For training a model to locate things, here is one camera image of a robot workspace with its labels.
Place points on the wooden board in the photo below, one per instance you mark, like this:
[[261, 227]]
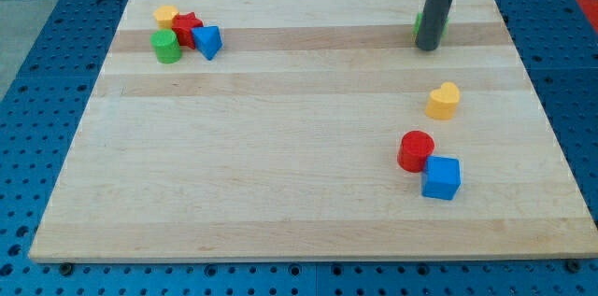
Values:
[[284, 146]]

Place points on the red cylinder block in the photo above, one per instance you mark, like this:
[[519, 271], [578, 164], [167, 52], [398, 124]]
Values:
[[414, 149]]

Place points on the blue triangle block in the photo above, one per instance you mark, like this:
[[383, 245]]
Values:
[[207, 40]]

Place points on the yellow heart block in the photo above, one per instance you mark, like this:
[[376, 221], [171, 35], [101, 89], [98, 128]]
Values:
[[443, 102]]

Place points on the blue cube block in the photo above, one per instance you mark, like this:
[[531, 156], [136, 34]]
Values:
[[441, 178]]

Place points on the green cylinder block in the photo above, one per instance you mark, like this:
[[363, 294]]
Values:
[[166, 46]]

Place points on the red star block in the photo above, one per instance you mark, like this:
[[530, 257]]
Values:
[[182, 25]]

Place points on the green block behind rod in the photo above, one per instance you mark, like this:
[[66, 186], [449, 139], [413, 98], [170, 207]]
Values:
[[417, 23]]

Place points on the yellow hexagon block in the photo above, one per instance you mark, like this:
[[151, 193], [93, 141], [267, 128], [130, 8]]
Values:
[[164, 16]]

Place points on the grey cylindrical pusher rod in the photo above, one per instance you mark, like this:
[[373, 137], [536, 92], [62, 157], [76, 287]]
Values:
[[433, 20]]

